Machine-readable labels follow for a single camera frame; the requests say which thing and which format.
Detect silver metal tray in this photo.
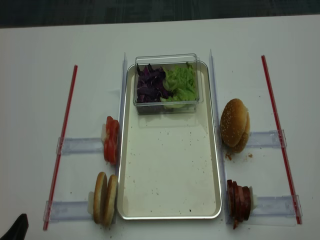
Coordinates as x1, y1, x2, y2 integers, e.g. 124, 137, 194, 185
117, 62, 222, 220

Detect sesame top bun rear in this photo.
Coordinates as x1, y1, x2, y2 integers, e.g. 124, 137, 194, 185
231, 132, 250, 153

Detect red tomato slices stack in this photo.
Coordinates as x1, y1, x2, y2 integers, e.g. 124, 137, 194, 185
103, 116, 120, 165

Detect red strip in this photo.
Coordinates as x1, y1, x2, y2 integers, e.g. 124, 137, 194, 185
261, 55, 303, 225
42, 65, 78, 231

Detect bun slice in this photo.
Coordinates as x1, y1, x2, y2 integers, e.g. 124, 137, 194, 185
93, 172, 108, 224
102, 174, 118, 227

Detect purple cabbage leaves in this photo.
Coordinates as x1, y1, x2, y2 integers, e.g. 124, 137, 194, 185
136, 64, 173, 103

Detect white pusher block tomato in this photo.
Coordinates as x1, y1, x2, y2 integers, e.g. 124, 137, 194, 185
100, 123, 108, 144

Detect clear vertical rail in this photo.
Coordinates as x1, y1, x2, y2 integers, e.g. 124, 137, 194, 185
115, 53, 128, 177
209, 49, 233, 225

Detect sesame top bun front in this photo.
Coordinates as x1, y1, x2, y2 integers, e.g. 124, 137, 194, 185
220, 98, 251, 148

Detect clear plastic salad box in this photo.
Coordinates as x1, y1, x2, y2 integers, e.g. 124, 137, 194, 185
133, 53, 203, 115

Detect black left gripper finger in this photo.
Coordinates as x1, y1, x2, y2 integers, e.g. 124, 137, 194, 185
0, 213, 29, 240

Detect right clear vertical rail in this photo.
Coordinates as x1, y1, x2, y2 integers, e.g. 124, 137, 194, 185
209, 49, 233, 225

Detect clear rail behind tomato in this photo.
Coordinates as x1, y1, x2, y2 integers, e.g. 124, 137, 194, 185
56, 137, 104, 155

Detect clear rail behind patties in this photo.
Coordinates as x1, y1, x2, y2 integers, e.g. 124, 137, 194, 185
250, 195, 303, 218

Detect left red strip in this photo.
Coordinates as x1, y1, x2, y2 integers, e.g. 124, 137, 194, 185
42, 65, 78, 231

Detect left clear vertical rail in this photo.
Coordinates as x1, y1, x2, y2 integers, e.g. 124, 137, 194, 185
115, 53, 128, 177

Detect dark meat patties stack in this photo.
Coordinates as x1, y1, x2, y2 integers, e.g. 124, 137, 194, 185
226, 179, 254, 230

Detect white pusher block patties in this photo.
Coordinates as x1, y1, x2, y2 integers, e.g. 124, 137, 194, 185
249, 186, 258, 212

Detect right red strip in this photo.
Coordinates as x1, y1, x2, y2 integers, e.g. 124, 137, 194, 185
261, 55, 303, 225

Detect sesame bun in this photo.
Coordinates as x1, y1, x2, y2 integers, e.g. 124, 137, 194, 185
220, 98, 251, 148
231, 132, 250, 153

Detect clear rail behind sesame buns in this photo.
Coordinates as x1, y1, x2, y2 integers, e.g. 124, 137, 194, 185
246, 129, 287, 149

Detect green lettuce leaves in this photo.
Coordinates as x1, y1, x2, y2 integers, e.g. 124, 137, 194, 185
161, 62, 197, 103

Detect white pusher block buns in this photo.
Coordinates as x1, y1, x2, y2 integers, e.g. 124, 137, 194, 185
87, 191, 95, 216

